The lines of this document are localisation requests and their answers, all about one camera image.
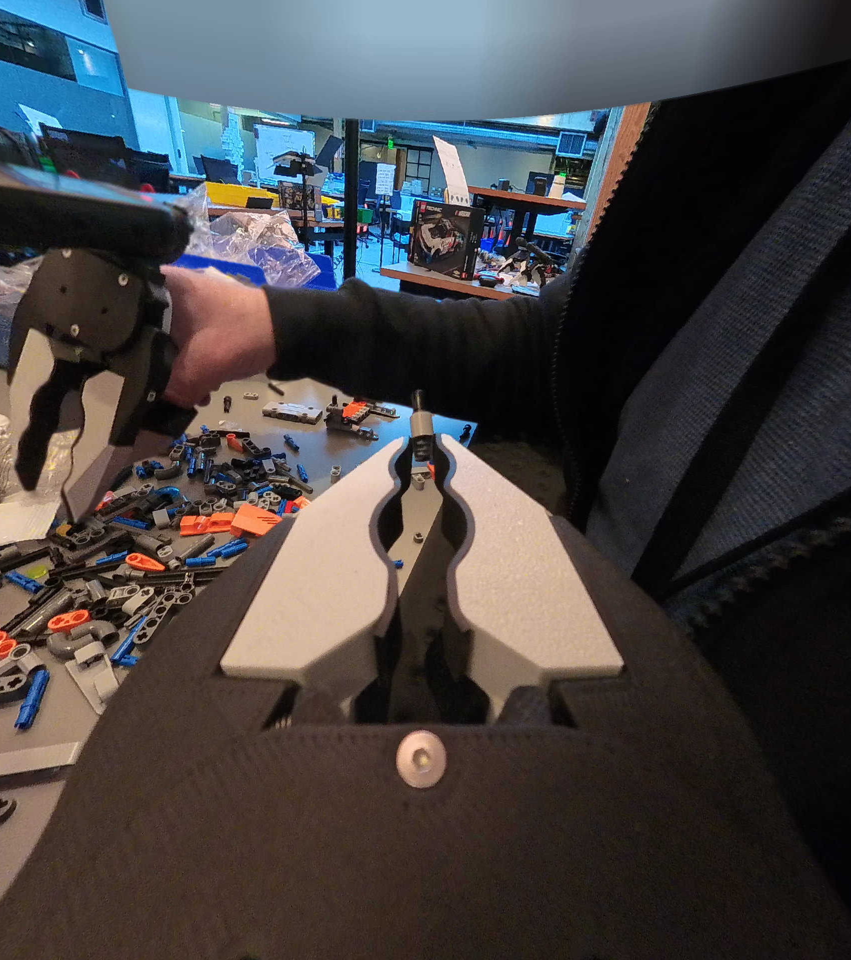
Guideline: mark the person's right forearm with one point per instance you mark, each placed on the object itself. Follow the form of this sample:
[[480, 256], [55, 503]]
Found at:
[[410, 352]]

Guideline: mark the grey brick arm with pins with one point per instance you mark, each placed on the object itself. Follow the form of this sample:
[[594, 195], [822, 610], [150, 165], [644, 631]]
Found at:
[[420, 427]]

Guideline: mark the pile of loose brick parts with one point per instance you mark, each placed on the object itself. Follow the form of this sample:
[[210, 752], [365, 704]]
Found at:
[[133, 540]]

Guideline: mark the wooden pillar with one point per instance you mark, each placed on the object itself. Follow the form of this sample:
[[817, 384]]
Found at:
[[617, 172]]

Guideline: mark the white standing sign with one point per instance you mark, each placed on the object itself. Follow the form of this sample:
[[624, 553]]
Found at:
[[449, 169]]

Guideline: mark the white board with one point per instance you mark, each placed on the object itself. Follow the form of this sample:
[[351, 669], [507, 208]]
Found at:
[[283, 150]]

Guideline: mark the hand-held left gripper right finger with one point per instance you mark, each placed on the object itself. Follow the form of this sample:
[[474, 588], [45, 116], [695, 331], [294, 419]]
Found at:
[[545, 600]]

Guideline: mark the person's right hand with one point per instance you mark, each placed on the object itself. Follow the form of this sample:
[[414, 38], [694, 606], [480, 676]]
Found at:
[[219, 337]]

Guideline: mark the clear plastic bags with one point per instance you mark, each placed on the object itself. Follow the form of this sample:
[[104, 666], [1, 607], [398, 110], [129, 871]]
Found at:
[[260, 232]]

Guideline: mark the yellow bin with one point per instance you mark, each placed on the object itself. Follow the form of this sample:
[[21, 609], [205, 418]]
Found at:
[[238, 195]]

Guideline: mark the raised wooden desk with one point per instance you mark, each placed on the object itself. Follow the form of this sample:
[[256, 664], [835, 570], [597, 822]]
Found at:
[[530, 196]]

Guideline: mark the orange grey toy brick assembly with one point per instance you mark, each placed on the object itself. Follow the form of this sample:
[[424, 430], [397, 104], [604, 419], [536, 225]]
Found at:
[[354, 416]]

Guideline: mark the grey desk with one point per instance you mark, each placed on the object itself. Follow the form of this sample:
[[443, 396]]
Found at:
[[20, 750]]

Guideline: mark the black toy car box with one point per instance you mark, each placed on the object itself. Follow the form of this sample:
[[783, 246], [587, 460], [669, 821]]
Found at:
[[444, 240]]

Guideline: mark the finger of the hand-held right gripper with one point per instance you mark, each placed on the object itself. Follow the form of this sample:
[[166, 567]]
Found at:
[[99, 435], [28, 375]]

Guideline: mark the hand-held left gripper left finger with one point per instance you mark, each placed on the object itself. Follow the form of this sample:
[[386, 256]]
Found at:
[[298, 600]]

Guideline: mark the small black tripod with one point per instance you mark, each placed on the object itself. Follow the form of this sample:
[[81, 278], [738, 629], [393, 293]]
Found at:
[[530, 262]]

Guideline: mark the cluttered wooden desk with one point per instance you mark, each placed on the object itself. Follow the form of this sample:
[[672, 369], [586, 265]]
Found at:
[[433, 281]]

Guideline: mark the grey flat motor brick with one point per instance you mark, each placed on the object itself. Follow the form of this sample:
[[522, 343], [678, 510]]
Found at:
[[290, 411]]

